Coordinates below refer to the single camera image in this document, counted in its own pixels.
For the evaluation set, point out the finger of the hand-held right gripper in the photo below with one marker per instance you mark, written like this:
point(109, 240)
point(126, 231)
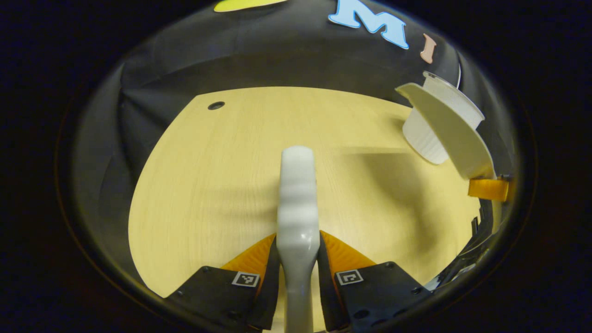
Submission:
point(485, 189)

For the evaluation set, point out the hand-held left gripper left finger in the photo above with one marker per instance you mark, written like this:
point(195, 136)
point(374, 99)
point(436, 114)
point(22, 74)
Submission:
point(270, 286)

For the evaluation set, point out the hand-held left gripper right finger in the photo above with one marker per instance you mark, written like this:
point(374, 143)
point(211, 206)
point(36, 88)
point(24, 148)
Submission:
point(326, 289)

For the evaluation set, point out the grey dustpan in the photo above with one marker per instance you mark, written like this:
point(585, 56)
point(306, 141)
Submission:
point(453, 134)

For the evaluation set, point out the white ribbed garbage bin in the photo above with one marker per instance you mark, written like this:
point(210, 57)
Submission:
point(423, 138)

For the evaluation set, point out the small white broom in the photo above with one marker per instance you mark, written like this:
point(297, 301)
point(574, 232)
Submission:
point(298, 208)

